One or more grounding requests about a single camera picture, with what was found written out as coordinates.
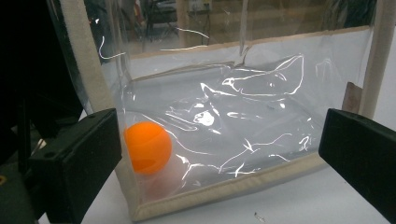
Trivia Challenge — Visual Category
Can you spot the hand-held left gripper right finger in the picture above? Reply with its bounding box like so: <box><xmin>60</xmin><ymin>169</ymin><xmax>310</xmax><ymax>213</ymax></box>
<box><xmin>318</xmin><ymin>107</ymin><xmax>396</xmax><ymax>224</ymax></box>

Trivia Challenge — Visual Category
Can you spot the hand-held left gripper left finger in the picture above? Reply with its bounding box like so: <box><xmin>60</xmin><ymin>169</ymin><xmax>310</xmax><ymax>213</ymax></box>
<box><xmin>27</xmin><ymin>107</ymin><xmax>123</xmax><ymax>224</ymax></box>

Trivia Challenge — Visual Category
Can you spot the orange ball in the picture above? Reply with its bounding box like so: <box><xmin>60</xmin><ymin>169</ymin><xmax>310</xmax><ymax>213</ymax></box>
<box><xmin>123</xmin><ymin>120</ymin><xmax>174</xmax><ymax>175</ymax></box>

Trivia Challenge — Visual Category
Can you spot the clear plastic bag beige trim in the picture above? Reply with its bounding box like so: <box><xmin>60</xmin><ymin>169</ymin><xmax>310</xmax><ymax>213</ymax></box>
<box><xmin>46</xmin><ymin>0</ymin><xmax>396</xmax><ymax>223</ymax></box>

